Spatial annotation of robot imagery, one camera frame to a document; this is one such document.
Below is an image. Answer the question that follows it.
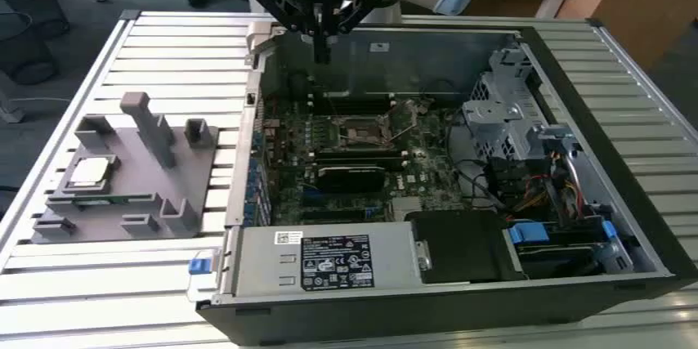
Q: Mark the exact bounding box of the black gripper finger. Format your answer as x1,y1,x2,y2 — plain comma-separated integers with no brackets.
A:
248,0,325,65
321,0,395,65

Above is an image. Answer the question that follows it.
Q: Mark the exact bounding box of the metal socket cover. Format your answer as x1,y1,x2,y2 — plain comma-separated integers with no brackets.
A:
379,97,427,148

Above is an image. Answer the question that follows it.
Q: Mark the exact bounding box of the silver CPU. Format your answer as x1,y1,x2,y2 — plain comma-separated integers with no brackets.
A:
69,156,116,187

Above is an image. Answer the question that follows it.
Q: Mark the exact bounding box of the CPU socket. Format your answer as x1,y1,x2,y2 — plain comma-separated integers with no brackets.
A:
334,114,395,150

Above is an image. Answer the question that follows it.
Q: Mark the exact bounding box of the silver drive cage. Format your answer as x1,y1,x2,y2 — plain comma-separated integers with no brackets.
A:
461,48,579,162

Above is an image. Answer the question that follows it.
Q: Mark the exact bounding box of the green RAM stick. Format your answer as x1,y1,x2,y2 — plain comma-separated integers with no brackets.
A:
313,157,408,170
68,192,152,208

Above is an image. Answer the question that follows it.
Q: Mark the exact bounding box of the green motherboard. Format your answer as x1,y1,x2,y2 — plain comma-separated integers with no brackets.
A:
253,93,505,227

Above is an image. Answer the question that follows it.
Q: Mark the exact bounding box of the small graphics card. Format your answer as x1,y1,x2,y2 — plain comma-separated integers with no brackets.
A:
316,165,385,194

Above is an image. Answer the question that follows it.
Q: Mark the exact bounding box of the black mesh waste bin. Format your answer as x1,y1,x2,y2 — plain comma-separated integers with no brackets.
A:
14,0,72,38
0,11,60,87

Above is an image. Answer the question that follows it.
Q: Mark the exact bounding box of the grey parts rack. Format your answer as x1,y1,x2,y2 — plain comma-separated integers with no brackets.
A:
29,91,222,246

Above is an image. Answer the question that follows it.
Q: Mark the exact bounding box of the silver heat sink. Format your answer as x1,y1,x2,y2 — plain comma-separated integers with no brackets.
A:
391,197,424,219

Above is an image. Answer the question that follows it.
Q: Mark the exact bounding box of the white table foot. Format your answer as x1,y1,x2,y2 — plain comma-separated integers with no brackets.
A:
0,89,26,124

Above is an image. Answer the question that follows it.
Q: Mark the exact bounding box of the silver power supply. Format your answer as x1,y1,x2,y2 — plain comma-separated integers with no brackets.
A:
214,221,427,299

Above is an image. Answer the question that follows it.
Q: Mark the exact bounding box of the blue disk carrier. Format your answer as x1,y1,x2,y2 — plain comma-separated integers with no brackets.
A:
505,221,551,251

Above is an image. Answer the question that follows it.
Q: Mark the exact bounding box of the black hard disk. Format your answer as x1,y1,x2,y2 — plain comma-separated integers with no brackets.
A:
515,242,604,280

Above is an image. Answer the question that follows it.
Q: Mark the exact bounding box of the black PC case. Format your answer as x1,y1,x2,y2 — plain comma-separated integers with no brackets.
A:
184,20,698,348

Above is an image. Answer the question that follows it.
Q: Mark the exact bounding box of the black plastic bracket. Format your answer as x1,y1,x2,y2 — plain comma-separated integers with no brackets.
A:
485,157,540,208

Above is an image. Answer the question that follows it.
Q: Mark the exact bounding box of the orange power wire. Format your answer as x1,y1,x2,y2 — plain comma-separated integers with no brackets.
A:
504,189,549,219

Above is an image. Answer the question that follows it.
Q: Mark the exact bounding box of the yellow power wire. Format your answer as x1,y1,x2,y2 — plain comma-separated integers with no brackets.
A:
563,179,580,221

